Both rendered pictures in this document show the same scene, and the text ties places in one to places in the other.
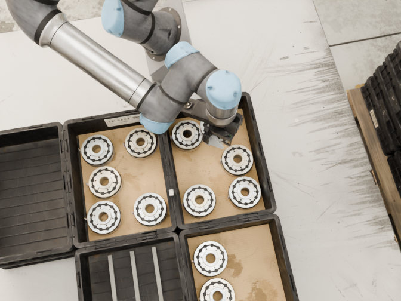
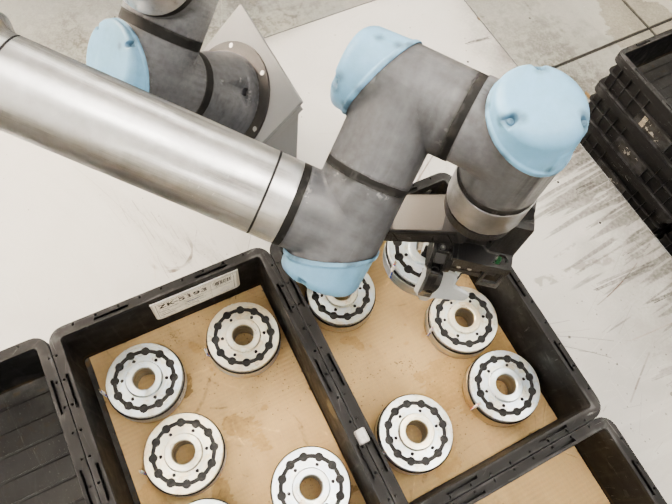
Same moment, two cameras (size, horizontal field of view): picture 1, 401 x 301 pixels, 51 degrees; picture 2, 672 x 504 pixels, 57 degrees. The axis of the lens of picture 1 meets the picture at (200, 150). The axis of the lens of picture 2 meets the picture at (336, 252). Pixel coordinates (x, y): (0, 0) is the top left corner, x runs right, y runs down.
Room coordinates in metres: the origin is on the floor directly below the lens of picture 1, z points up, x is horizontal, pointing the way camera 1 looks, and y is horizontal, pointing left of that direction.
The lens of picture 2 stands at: (0.17, 0.20, 1.70)
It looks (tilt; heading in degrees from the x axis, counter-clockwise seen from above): 65 degrees down; 336
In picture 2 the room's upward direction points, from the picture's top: 11 degrees clockwise
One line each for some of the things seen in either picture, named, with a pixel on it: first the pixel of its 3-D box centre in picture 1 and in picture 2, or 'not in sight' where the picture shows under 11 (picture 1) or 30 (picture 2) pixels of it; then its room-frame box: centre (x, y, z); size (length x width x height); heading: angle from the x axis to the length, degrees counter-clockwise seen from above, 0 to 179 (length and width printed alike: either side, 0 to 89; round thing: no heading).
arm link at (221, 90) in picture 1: (222, 94); (516, 140); (0.40, -0.04, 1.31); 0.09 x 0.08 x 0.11; 48
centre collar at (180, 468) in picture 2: (104, 181); (183, 452); (0.29, 0.30, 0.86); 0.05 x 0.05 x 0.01
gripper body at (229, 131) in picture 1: (222, 122); (474, 230); (0.40, -0.05, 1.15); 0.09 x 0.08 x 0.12; 65
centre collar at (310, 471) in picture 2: (150, 208); (311, 487); (0.21, 0.15, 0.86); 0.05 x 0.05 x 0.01
